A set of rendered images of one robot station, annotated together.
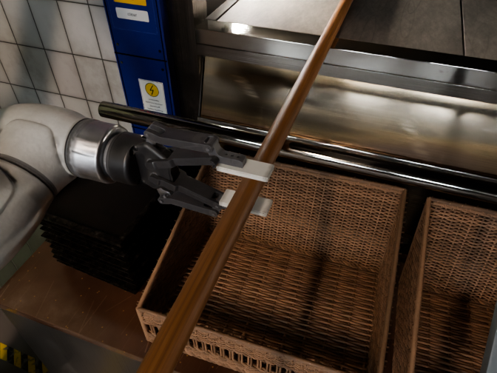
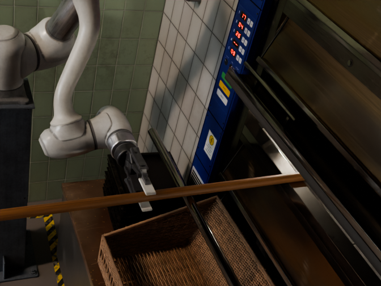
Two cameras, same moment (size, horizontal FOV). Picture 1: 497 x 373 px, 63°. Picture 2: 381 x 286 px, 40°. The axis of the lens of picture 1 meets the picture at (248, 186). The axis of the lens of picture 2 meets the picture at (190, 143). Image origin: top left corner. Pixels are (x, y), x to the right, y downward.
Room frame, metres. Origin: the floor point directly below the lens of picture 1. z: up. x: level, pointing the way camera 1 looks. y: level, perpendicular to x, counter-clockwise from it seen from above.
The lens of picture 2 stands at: (-0.43, -0.77, 2.23)
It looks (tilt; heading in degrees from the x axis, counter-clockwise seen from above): 36 degrees down; 38
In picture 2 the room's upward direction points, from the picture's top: 15 degrees clockwise
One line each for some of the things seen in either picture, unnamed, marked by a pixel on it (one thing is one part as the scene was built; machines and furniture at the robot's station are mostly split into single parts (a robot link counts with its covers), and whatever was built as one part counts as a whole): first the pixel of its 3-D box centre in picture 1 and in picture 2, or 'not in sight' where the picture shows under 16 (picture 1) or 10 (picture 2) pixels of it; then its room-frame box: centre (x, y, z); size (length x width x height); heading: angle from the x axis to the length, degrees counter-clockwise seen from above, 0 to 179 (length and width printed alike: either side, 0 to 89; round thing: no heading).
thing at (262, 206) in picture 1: (245, 202); (143, 202); (0.41, 0.00, 1.16); 0.07 x 0.03 x 0.01; 70
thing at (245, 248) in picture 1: (277, 263); (185, 282); (0.63, -0.08, 0.72); 0.56 x 0.49 x 0.28; 72
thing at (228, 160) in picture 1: (225, 152); (145, 175); (0.42, 0.03, 1.24); 0.05 x 0.01 x 0.03; 70
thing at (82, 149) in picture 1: (103, 152); (122, 146); (0.48, 0.22, 1.19); 0.09 x 0.06 x 0.09; 160
